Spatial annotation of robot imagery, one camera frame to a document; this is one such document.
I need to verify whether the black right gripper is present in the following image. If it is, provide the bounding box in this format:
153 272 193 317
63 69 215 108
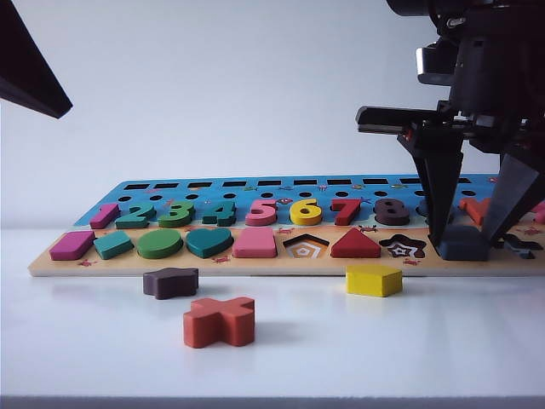
355 100 545 247

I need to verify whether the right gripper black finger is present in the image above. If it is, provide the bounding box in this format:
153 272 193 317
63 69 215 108
481 152 540 247

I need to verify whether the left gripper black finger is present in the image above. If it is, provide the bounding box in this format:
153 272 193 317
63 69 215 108
0 0 74 119

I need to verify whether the navy square block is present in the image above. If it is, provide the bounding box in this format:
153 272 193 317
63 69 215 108
438 224 491 262

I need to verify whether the orange number ten piece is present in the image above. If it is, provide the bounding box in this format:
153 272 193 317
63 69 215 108
458 197 493 226

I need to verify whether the dark brown number eight piece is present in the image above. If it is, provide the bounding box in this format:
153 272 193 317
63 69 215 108
373 198 410 227

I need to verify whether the red number seven piece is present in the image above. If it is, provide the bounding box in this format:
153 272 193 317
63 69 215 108
330 198 363 227

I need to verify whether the red triangle shape piece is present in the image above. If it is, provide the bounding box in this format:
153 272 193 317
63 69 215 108
330 227 382 258

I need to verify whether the yellow pentagon shape piece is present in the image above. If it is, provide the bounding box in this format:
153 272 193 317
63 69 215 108
345 263 404 298

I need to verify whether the yellow number six piece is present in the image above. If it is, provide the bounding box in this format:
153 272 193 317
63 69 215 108
289 198 324 227

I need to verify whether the magenta number one piece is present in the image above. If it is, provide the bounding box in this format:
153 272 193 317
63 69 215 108
89 203 120 230

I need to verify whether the pink number five piece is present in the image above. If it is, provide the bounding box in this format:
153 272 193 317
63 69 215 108
244 198 280 227

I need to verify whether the magenta parallelogram shape piece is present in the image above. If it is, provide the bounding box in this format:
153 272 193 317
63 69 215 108
49 230 96 262

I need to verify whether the teal number two piece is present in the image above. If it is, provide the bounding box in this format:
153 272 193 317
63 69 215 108
114 200 158 230

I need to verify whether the pink trapezoid shape piece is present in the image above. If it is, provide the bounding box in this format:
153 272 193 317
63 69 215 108
232 226 278 258

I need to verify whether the teal rectangle shape piece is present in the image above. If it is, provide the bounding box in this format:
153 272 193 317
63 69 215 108
93 230 136 260

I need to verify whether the green number three piece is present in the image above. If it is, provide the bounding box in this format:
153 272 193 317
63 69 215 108
158 199 197 229

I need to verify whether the colourful wooden shape puzzle board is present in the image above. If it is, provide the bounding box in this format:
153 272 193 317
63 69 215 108
27 173 545 279

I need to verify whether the green circle shape piece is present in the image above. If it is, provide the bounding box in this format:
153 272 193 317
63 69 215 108
136 228 185 260

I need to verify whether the dark teal number four piece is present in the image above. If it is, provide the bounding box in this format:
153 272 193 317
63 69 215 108
201 199 238 227

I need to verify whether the teal heart shape piece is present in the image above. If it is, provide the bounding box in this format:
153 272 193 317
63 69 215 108
185 228 234 259

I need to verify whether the dark brown star shape piece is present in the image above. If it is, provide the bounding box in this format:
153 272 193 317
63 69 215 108
142 267 200 301

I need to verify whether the orange cross shape piece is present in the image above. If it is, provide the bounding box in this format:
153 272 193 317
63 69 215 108
182 297 255 349

